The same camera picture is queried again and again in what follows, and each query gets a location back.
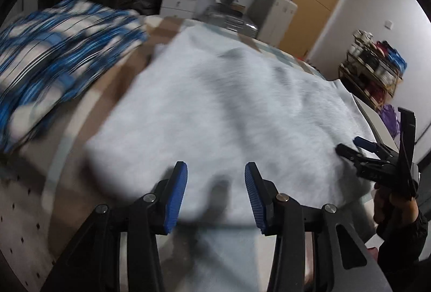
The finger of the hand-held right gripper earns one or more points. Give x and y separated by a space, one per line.
367 145
350 154

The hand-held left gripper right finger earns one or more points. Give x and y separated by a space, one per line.
256 197

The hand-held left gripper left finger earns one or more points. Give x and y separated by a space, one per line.
175 197

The grey hoodie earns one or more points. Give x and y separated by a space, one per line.
235 103

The person's right forearm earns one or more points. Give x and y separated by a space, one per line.
407 241

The person's right hand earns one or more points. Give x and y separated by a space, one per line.
404 211

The grey bed footboard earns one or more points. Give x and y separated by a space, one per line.
373 120

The purple bag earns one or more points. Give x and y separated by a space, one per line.
389 118

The shoe rack with shoes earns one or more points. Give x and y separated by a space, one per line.
373 69

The checkered bed sheet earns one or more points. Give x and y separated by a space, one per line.
134 59

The white perforated panel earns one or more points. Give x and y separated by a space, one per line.
23 231

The white suitcase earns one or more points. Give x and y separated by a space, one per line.
272 19

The silver suitcase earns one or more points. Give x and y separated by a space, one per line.
235 22

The blue plaid quilt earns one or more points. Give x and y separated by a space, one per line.
57 53

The wall switch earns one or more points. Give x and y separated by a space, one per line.
389 24

